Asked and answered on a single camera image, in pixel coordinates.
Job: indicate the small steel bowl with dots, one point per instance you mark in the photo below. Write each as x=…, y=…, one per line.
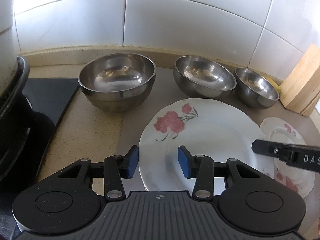
x=254, y=90

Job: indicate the black gas stove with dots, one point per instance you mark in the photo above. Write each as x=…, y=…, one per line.
x=31, y=110

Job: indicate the medium steel bowl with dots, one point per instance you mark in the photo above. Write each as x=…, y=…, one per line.
x=198, y=77

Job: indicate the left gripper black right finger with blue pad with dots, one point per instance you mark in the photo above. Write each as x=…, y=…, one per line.
x=204, y=169

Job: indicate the yellow sponge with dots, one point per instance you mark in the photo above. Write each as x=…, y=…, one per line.
x=273, y=83

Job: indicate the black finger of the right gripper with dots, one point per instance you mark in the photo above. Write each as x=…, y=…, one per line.
x=277, y=150

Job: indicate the wooden knife block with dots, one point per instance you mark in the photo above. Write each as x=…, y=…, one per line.
x=300, y=90

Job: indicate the white floral plate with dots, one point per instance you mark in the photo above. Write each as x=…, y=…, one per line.
x=203, y=126
x=300, y=181

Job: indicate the silver pressure cooker pot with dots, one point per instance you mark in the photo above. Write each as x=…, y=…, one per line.
x=8, y=61

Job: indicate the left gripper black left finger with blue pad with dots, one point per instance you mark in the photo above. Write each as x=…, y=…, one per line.
x=113, y=169

